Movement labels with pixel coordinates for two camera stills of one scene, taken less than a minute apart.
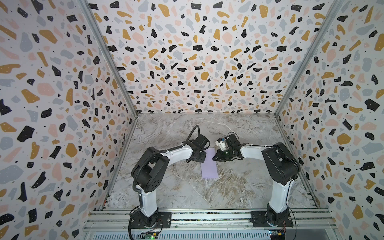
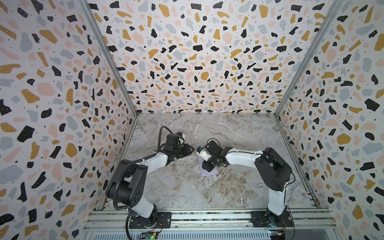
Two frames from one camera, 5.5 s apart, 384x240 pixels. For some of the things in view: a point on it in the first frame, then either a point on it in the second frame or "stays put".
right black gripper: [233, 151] → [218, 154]
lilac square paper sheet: [209, 168] stays put
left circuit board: [152, 235] stays put
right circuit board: [277, 234] stays put
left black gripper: [202, 159] → [186, 151]
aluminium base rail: [311, 223] stays put
